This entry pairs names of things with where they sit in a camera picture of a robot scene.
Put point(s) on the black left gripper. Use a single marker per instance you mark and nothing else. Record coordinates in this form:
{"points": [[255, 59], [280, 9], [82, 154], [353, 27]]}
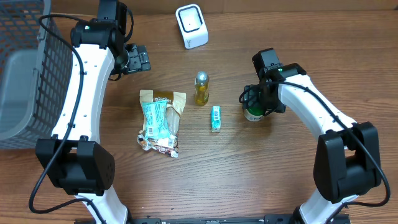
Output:
{"points": [[137, 59]]}

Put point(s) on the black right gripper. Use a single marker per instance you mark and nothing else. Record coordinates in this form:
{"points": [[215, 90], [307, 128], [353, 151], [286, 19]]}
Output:
{"points": [[252, 99]]}

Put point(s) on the green lid white jar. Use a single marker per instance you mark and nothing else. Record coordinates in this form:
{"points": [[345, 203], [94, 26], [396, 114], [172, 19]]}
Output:
{"points": [[253, 113]]}

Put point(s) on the small green tissue packet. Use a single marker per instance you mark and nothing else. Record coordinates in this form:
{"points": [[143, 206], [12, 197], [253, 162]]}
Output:
{"points": [[216, 119]]}

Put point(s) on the brown Pantree pouch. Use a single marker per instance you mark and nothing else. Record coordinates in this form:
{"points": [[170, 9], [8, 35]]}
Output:
{"points": [[176, 102]]}

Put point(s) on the clear bottle with silver cap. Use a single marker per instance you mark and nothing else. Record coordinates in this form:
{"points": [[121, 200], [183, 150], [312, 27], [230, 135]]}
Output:
{"points": [[201, 88]]}

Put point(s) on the brown white wrapper packet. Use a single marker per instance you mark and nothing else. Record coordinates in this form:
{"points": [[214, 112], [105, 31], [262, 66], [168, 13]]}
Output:
{"points": [[167, 146]]}

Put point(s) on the light green snack packet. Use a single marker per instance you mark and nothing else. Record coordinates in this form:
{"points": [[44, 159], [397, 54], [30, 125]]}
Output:
{"points": [[156, 126]]}

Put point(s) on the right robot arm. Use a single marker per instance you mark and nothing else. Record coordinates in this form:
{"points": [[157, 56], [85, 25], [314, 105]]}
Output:
{"points": [[347, 160]]}

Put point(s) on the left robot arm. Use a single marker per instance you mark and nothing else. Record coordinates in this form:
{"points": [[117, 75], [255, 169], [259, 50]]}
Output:
{"points": [[72, 157]]}

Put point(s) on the grey plastic mesh basket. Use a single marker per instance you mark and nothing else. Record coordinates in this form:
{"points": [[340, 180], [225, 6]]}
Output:
{"points": [[35, 73]]}

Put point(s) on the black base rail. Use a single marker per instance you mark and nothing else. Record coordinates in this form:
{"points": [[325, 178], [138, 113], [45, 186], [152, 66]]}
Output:
{"points": [[217, 221]]}

